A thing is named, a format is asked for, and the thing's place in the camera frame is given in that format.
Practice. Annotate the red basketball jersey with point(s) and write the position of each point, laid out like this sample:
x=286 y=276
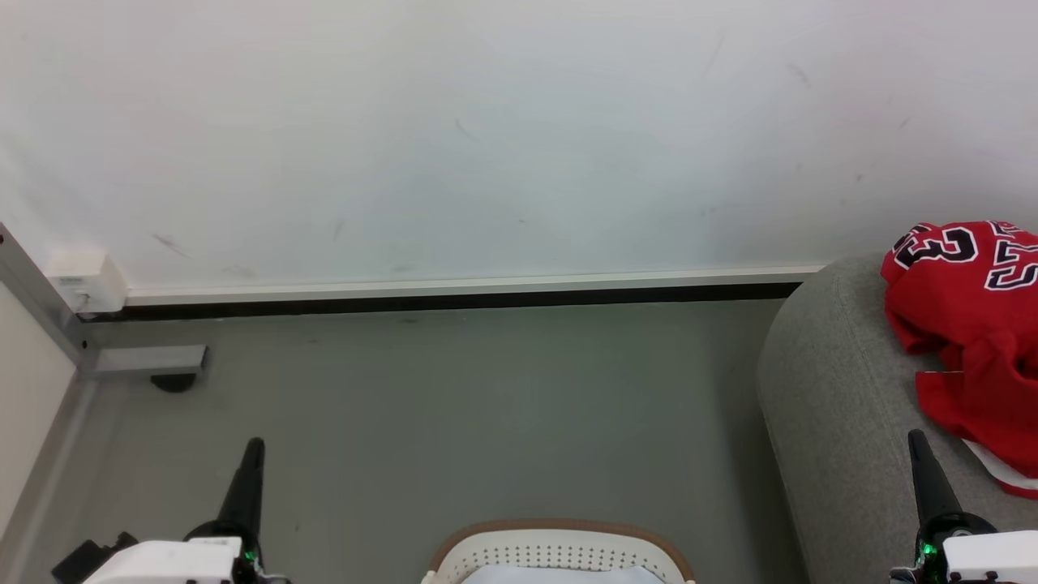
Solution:
x=973 y=341

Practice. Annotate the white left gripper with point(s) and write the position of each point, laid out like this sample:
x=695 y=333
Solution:
x=170 y=561

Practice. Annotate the black round frame foot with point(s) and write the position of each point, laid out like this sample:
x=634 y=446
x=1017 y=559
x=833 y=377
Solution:
x=173 y=382

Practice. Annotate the white and black baseboard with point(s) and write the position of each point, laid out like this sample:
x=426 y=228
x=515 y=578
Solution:
x=454 y=290

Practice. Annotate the white wall box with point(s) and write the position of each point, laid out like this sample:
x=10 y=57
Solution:
x=85 y=282

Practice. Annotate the grey fabric sofa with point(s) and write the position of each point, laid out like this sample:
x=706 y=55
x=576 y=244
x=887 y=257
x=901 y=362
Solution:
x=851 y=422

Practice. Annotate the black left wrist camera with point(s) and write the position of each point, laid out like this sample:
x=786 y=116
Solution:
x=89 y=558

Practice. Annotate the white perforated laundry basket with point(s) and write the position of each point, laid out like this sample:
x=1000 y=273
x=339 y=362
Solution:
x=559 y=551

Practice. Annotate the grey metal frame foot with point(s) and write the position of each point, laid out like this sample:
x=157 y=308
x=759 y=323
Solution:
x=40 y=308

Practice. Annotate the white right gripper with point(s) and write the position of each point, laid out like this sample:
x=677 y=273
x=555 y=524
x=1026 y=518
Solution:
x=985 y=560

